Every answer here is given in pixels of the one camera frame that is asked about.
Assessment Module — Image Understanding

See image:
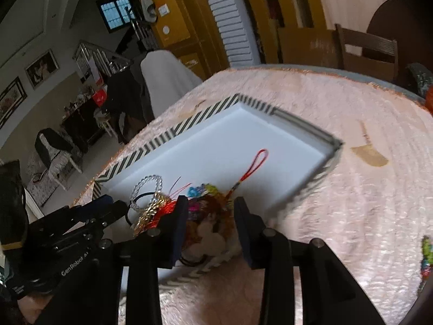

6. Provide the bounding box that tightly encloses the clear crystal bead bracelet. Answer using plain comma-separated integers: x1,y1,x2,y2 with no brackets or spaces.
130,175,163,211

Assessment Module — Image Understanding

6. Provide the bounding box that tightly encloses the red tassel knot ornament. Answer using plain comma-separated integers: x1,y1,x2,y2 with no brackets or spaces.
145,148,269,232

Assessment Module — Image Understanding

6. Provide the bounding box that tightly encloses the wooden chair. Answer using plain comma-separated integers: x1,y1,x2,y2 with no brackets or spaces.
335,24,400,82

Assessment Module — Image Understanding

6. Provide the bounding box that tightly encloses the white louvered door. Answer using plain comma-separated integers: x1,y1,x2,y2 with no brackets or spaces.
195,0,262,67

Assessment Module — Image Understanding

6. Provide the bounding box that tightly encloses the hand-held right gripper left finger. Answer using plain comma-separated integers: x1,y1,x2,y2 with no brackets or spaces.
113,195,189,325

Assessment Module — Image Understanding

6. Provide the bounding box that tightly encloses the white chair with dark cloth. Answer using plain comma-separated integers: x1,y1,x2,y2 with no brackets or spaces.
33,128,84,208

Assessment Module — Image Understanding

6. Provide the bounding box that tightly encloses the rainbow bead bracelet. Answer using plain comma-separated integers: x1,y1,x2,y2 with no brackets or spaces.
187,182,219,212

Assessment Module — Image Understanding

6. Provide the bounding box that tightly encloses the dark round wooden board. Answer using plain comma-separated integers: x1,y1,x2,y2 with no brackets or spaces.
367,0,404,43

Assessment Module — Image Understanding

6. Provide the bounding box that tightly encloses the stair railing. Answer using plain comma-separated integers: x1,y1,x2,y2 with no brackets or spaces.
72,40,133,82

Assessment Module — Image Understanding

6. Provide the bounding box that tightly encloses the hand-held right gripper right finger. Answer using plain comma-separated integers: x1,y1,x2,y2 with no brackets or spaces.
234,196,387,325

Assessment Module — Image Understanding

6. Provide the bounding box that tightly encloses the framed picture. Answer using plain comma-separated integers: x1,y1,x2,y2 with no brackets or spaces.
25,49,60,90
0,76,28,130

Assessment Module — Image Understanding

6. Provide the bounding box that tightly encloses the white hanging bag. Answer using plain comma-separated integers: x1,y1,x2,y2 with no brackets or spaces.
138,0,158,21

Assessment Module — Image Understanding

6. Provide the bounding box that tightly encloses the dark cloth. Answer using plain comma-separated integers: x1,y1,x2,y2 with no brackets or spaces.
0,160,28,248

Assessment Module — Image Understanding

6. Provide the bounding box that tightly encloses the colourful flower bead bracelet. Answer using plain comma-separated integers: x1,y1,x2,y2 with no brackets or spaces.
419,235,433,287

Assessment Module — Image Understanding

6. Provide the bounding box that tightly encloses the brown wooden board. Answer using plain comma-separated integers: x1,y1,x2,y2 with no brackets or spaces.
277,27,343,69

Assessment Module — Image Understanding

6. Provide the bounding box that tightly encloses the chevron striped white tray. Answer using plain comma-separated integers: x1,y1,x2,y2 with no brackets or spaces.
93,93,344,289

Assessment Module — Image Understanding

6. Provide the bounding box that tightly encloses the black hair tie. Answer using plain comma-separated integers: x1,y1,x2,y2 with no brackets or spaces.
126,191,159,228

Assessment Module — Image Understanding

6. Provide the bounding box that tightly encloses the dark coat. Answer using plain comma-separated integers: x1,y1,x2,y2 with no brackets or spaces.
107,70,153,143

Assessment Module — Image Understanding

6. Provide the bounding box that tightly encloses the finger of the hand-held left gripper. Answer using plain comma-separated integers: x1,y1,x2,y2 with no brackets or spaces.
86,200,129,231
72,194,114,219

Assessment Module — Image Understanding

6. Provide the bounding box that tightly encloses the gold keychain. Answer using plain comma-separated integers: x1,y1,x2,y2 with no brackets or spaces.
133,192,170,238

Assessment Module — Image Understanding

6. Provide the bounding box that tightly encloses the window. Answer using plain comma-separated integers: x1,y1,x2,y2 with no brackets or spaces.
96,0,135,35

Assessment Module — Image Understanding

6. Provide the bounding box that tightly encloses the brown cord white pendant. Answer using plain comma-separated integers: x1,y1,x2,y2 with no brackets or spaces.
179,206,238,269

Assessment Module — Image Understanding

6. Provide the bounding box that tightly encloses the cluttered dark cabinet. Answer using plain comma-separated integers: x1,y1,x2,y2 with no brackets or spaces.
61,97,103,154

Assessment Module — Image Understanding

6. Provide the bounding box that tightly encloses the white cloth covered chair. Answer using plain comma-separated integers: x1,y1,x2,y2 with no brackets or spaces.
140,50,204,120

